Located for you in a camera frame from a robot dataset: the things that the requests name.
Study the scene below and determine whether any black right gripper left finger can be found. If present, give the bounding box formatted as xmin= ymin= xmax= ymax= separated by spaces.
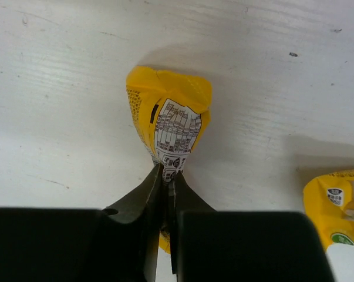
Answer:
xmin=103 ymin=164 xmax=162 ymax=281

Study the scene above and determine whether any yellow snack packet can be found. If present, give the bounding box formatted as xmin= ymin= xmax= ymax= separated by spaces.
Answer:
xmin=126 ymin=66 xmax=212 ymax=255

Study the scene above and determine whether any yellow M&M packet right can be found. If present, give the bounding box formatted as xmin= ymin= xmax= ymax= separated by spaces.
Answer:
xmin=303 ymin=169 xmax=354 ymax=249

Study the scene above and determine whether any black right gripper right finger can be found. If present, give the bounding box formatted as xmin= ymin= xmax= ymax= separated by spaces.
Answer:
xmin=167 ymin=172 xmax=216 ymax=276

